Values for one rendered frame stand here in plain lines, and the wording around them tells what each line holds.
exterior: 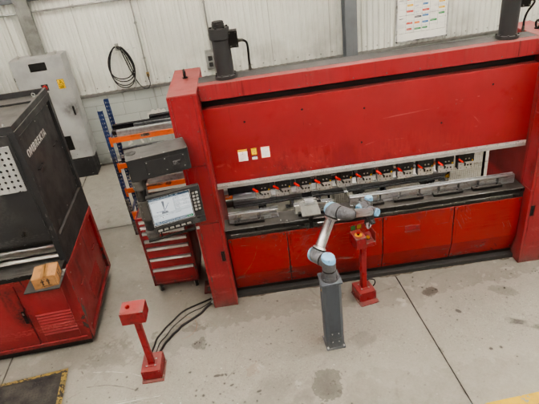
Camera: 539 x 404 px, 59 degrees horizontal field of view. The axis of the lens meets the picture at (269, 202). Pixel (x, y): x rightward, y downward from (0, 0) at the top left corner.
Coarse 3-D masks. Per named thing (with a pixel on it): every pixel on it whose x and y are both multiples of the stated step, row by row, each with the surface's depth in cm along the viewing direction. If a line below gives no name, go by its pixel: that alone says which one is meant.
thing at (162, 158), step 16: (160, 144) 396; (176, 144) 392; (128, 160) 375; (144, 160) 379; (160, 160) 383; (176, 160) 387; (144, 176) 385; (144, 192) 402; (144, 208) 407; (144, 224) 419
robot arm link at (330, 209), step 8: (328, 208) 400; (336, 208) 395; (328, 216) 399; (336, 216) 396; (328, 224) 400; (320, 232) 404; (328, 232) 401; (320, 240) 402; (312, 248) 405; (320, 248) 401; (312, 256) 403
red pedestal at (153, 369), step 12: (144, 300) 405; (120, 312) 396; (132, 312) 394; (144, 312) 399; (132, 324) 398; (144, 336) 415; (144, 348) 421; (144, 360) 437; (156, 360) 435; (144, 372) 426; (156, 372) 427
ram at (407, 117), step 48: (288, 96) 421; (336, 96) 421; (384, 96) 425; (432, 96) 429; (480, 96) 433; (528, 96) 437; (240, 144) 436; (288, 144) 440; (336, 144) 444; (384, 144) 448; (432, 144) 453; (480, 144) 457
